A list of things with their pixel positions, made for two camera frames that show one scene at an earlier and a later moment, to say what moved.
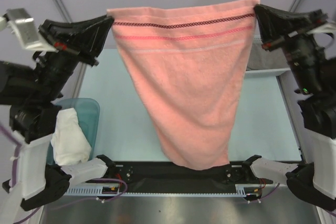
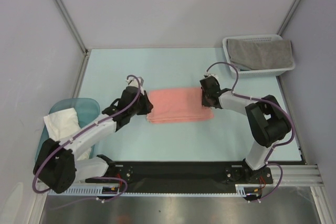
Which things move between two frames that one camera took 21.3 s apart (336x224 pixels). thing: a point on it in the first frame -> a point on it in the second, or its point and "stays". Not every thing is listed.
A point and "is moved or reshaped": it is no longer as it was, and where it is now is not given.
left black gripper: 86,38 -> 148,106
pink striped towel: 191,60 is moved or reshaped
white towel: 70,143 stays
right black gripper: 289,38 -> 206,98
